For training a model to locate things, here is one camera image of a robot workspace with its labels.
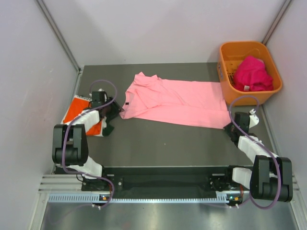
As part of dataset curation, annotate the orange plastic basket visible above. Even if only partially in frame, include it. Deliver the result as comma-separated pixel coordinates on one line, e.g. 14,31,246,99
217,41,283,105

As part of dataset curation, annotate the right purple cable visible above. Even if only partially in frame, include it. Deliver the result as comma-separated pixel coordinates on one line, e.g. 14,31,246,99
228,95,281,209

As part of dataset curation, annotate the white printed t shirt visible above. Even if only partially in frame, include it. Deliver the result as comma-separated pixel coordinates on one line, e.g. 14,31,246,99
61,94,107,138

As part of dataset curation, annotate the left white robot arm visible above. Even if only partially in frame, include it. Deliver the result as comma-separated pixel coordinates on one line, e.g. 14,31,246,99
52,89,122,190

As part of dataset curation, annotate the purple cable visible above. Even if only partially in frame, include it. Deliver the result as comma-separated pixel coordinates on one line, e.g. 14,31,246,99
228,95,281,209
61,80,118,210

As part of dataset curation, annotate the grey slotted cable duct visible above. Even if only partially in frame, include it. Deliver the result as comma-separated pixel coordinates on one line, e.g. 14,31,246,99
48,192,243,204

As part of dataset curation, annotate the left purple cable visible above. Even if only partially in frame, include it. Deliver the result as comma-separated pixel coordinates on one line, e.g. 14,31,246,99
61,80,118,210

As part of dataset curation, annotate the aluminium frame rail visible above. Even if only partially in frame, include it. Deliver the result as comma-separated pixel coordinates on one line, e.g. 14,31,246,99
38,172,301,192

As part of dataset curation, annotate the magenta t shirt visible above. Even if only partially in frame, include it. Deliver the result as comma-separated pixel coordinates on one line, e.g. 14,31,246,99
233,56,273,92

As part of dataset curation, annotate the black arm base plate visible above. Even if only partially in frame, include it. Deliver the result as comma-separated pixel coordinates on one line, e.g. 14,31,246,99
54,166,285,199

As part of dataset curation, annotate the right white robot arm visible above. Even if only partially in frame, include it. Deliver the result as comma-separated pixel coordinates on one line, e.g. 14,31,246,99
224,112,293,202

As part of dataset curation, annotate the dark green t shirt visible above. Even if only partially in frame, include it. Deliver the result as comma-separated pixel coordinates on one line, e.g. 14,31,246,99
101,116,116,137

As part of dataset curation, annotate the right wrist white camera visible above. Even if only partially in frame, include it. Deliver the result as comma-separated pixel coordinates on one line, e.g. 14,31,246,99
249,109,260,128

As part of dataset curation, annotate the light pink t shirt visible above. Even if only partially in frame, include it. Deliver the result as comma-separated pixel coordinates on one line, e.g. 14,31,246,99
120,72,230,129

